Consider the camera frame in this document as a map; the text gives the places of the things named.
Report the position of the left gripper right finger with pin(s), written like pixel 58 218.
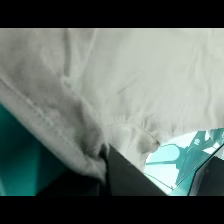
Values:
pixel 128 176

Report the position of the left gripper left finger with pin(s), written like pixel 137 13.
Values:
pixel 75 186

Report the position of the white T-shirt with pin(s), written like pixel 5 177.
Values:
pixel 133 76

